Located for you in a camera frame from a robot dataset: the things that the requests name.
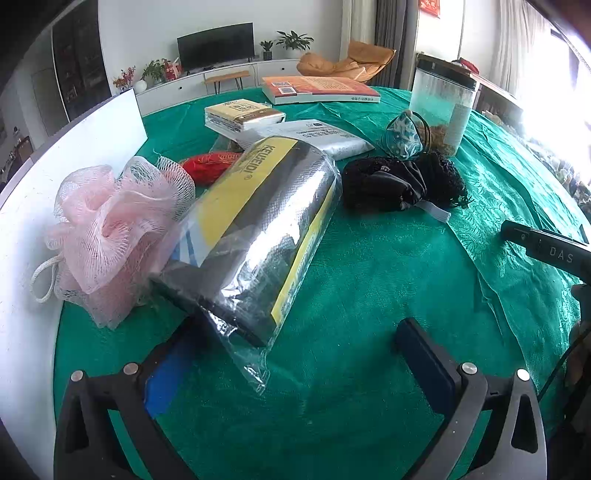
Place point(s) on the small wooden bench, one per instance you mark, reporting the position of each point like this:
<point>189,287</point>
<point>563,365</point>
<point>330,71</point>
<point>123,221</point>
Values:
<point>236,77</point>

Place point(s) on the black flat television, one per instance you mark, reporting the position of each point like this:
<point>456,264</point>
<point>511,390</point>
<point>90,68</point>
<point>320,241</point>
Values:
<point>215,46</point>

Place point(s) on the dark glass display cabinet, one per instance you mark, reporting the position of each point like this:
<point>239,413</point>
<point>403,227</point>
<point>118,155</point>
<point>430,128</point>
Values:
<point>78,60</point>

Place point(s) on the black yellow packaged cloth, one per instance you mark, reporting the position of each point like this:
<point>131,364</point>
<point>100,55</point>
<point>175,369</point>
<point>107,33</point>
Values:
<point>239,254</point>

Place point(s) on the clear jar black lid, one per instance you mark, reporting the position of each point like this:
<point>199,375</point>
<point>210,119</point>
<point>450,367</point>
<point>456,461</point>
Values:
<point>443,94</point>

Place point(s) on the black fabric pouch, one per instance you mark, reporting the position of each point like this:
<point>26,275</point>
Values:
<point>387,185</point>

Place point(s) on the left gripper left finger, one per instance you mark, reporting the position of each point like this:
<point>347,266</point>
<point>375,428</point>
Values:
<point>86,443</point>

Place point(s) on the small dark potted plant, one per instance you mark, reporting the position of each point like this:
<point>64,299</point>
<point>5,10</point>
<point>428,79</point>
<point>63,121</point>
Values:
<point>267,47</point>

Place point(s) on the blue patterned sachet pouch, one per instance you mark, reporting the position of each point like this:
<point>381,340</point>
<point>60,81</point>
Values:
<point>407,135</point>

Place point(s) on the pink mesh bath pouf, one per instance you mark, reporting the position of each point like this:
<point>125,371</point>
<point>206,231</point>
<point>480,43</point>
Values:
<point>108,228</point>

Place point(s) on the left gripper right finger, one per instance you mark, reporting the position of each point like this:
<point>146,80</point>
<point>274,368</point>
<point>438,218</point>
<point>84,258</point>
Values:
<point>513,445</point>

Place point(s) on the grey plastic mailer bag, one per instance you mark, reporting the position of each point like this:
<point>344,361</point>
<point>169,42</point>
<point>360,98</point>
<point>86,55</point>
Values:
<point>334,141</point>

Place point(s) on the grey curtain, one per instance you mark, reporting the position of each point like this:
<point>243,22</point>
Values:
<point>396,29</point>

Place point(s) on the green potted plant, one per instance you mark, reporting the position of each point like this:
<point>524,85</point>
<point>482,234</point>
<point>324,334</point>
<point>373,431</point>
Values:
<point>296,45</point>

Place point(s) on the orange hardcover book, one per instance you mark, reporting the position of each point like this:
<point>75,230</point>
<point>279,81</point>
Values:
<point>311,89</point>

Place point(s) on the red flower arrangement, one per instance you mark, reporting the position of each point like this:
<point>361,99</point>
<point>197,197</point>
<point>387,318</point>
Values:
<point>125,80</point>

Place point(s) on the white cardboard storage box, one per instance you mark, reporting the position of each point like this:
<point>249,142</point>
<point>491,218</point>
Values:
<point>109,134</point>

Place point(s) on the red wall hanging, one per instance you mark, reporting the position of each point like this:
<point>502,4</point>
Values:
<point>430,7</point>

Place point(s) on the black mesh net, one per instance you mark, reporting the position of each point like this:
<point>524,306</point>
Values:
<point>445,186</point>

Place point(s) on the beige tissue pack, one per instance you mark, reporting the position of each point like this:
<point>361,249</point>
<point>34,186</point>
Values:
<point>231,118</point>

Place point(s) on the red foil packet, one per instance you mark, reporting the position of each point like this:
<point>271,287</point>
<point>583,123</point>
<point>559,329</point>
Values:
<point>206,168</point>

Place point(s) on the green satin tablecloth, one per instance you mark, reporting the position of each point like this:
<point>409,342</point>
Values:
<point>340,403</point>

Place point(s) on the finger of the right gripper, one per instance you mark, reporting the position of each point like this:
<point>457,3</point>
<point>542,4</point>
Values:
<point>553,249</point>

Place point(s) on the orange lounge chair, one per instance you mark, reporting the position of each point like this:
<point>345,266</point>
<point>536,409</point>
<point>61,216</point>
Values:
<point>362,63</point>

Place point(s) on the green plant with red gift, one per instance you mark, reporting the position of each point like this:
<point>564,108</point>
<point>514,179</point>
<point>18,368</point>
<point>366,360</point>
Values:
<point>161,71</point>

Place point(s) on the white tv cabinet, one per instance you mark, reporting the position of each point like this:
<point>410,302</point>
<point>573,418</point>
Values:
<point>191,86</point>

